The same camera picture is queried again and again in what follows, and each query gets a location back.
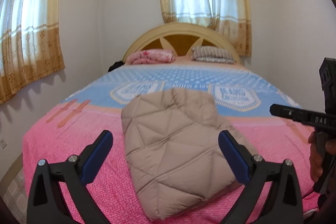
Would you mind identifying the beige quilted jacket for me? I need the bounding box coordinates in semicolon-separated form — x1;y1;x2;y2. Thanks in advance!
121;88;257;221

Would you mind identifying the cream wooden headboard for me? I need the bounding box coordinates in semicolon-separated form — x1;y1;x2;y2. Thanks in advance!
122;23;242;64

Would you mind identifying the white wall socket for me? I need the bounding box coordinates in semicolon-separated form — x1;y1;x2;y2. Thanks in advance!
0;138;7;149

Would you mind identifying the black item beside bed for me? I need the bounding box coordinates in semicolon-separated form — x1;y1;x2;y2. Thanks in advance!
108;61;125;73

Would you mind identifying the person's right hand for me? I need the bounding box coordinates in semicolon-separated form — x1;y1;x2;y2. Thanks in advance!
308;131;336;182

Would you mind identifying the pink folded blanket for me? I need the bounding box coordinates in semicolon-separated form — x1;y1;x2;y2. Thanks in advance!
125;49;176;65

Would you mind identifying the striped grey pillow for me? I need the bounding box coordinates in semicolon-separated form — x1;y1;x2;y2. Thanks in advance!
192;46;237;64

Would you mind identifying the left window curtain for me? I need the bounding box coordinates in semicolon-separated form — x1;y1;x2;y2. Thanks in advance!
1;0;65;103

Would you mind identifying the pink and blue bedspread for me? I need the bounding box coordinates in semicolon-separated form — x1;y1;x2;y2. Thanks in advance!
22;57;320;224

